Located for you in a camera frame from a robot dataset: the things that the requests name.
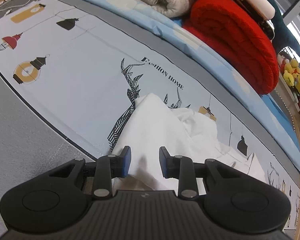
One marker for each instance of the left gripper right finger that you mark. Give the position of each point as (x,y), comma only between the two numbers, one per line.
(181,168)

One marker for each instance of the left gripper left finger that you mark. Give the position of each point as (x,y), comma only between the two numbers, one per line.
(107,168)

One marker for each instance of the white long-sleeve shirt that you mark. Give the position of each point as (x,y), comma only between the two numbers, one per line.
(183,132)

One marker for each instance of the printed grey bed sheet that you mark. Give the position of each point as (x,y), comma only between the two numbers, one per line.
(80,68)

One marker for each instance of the red folded blanket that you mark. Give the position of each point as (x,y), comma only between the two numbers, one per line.
(232,33)

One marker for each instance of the yellow plush toys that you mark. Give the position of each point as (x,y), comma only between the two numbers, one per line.
(290,70)

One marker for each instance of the dark teal shark plush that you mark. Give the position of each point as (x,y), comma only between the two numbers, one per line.
(283,37)

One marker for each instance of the window with white frame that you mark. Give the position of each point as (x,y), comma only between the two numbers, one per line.
(298,12)

